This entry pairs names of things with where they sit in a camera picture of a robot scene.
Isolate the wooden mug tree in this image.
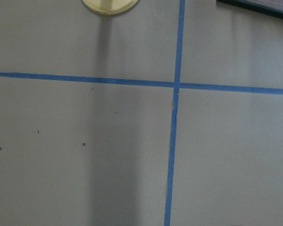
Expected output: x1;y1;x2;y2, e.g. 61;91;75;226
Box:
82;0;139;16

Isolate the wire glass rack tray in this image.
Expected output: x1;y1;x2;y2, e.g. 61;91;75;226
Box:
218;0;283;19

